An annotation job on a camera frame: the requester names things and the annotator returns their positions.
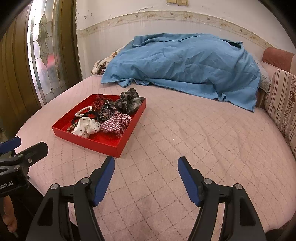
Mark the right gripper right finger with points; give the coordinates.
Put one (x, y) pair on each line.
(199, 189)

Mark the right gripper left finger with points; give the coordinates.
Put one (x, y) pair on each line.
(90, 191)

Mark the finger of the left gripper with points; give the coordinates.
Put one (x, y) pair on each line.
(10, 146)
(31, 155)

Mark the white scrunchie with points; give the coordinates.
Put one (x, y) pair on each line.
(86, 127)

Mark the red plaid scrunchie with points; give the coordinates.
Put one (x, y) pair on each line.
(117, 124)

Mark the rhinestone butterfly hair clip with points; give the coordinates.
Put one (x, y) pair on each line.
(107, 110)

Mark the red polka dot scrunchie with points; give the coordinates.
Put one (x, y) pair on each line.
(98, 103)

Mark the grey black organza scrunchie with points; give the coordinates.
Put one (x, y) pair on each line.
(129, 101)

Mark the person's left hand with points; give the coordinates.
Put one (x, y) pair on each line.
(8, 214)

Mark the pink quilted mattress cover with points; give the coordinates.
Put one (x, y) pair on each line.
(146, 198)

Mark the wooden glass door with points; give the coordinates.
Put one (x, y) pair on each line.
(39, 58)

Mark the floral patterned blanket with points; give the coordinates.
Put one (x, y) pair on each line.
(100, 66)

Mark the striped floral pillow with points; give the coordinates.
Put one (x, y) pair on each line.
(280, 104)

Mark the blue bed sheet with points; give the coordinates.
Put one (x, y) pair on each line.
(203, 65)

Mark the grey pillow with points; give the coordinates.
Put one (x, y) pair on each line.
(265, 80)

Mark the red brown headboard cushion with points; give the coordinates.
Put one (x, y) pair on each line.
(279, 58)

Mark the wall switch plate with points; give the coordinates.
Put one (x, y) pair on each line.
(178, 2)

